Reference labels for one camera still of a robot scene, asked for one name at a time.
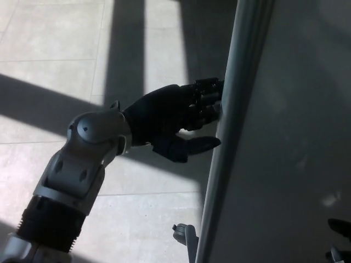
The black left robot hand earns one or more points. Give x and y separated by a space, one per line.
161 115

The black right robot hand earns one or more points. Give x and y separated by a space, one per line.
341 227

